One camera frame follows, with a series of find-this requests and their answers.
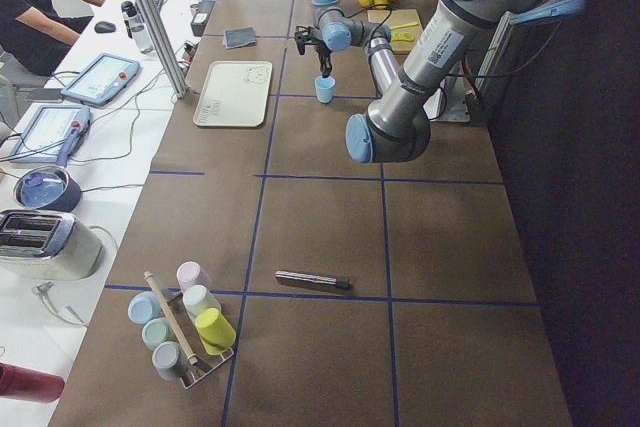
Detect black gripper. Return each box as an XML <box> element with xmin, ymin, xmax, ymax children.
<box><xmin>294</xmin><ymin>26</ymin><xmax>332</xmax><ymax>78</ymax></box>

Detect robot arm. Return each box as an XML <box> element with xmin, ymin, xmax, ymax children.
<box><xmin>295</xmin><ymin>0</ymin><xmax>586</xmax><ymax>163</ymax></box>

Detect light blue cup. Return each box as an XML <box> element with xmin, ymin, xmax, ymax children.
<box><xmin>314</xmin><ymin>75</ymin><xmax>336</xmax><ymax>104</ymax></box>

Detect white cup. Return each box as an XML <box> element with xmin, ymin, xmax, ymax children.
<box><xmin>182</xmin><ymin>284</ymin><xmax>222</xmax><ymax>324</ymax></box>

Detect yellow-green cup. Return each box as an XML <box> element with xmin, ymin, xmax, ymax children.
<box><xmin>195</xmin><ymin>308</ymin><xmax>237</xmax><ymax>355</ymax></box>

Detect blue cup in rack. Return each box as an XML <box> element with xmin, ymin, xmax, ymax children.
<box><xmin>127</xmin><ymin>291</ymin><xmax>163</xmax><ymax>325</ymax></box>

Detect green cup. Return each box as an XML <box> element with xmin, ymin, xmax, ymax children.
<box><xmin>141</xmin><ymin>317</ymin><xmax>176</xmax><ymax>351</ymax></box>

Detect white cup rack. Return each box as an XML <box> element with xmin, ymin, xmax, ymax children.
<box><xmin>162</xmin><ymin>289</ymin><xmax>235</xmax><ymax>390</ymax></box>

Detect grey cup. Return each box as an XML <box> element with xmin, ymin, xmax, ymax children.
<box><xmin>152</xmin><ymin>341</ymin><xmax>188</xmax><ymax>381</ymax></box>

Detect lemon slices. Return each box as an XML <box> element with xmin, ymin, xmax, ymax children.
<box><xmin>391</xmin><ymin>32</ymin><xmax>415</xmax><ymax>42</ymax></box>

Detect wooden cutting board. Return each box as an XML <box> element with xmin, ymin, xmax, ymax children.
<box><xmin>367</xmin><ymin>9</ymin><xmax>423</xmax><ymax>54</ymax></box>

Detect cream bear tray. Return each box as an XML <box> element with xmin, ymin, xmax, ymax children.
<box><xmin>193</xmin><ymin>61</ymin><xmax>273</xmax><ymax>128</ymax></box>

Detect yellow plastic knife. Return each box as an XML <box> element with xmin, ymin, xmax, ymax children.
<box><xmin>389</xmin><ymin>21</ymin><xmax>419</xmax><ymax>30</ymax></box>

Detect grey folded cloth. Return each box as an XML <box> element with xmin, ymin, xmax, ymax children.
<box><xmin>223</xmin><ymin>27</ymin><xmax>257</xmax><ymax>49</ymax></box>

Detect black box on desk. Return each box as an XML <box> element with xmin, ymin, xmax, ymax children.
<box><xmin>190</xmin><ymin>0</ymin><xmax>215</xmax><ymax>37</ymax></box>

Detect clear water bottle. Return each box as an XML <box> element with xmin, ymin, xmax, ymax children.
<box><xmin>121</xmin><ymin>1</ymin><xmax>154</xmax><ymax>54</ymax></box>

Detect steel muddler black tip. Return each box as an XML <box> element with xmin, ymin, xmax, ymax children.
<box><xmin>274</xmin><ymin>270</ymin><xmax>353</xmax><ymax>291</ymax></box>

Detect teach pendant far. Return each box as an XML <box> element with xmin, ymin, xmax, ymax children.
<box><xmin>61</xmin><ymin>53</ymin><xmax>140</xmax><ymax>107</ymax></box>

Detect teach pendant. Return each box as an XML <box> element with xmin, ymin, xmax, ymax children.
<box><xmin>8</xmin><ymin>104</ymin><xmax>92</xmax><ymax>164</ymax></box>
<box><xmin>61</xmin><ymin>53</ymin><xmax>140</xmax><ymax>107</ymax></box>

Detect black computer mouse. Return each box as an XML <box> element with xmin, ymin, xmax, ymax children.
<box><xmin>94</xmin><ymin>21</ymin><xmax>117</xmax><ymax>34</ymax></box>

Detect teach pendant near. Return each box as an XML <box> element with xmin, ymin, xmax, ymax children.
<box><xmin>8</xmin><ymin>104</ymin><xmax>92</xmax><ymax>164</ymax></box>

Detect person in black shirt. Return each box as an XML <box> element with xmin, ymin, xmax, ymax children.
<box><xmin>1</xmin><ymin>0</ymin><xmax>105</xmax><ymax>77</ymax></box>

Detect blue pot with lid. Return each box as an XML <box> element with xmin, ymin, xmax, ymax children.
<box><xmin>14</xmin><ymin>165</ymin><xmax>82</xmax><ymax>212</ymax></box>

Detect cream toaster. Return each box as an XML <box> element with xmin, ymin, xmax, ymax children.
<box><xmin>1</xmin><ymin>209</ymin><xmax>102</xmax><ymax>281</ymax></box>

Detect red bottle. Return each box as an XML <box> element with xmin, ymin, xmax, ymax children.
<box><xmin>1</xmin><ymin>363</ymin><xmax>65</xmax><ymax>403</ymax></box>

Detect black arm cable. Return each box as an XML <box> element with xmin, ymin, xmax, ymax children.
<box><xmin>344</xmin><ymin>1</ymin><xmax>394</xmax><ymax>43</ymax></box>

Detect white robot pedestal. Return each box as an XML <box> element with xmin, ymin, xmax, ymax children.
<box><xmin>424</xmin><ymin>63</ymin><xmax>484</xmax><ymax>125</ymax></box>

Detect aluminium frame post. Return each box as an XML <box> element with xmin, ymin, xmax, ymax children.
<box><xmin>136</xmin><ymin>0</ymin><xmax>188</xmax><ymax>99</ymax></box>

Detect wooden rack handle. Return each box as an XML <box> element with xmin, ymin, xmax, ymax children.
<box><xmin>144</xmin><ymin>271</ymin><xmax>198</xmax><ymax>366</ymax></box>

